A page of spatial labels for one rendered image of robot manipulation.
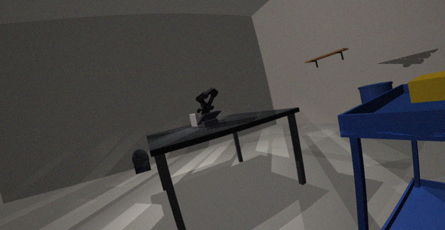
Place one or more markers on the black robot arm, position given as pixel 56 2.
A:
pixel 205 95

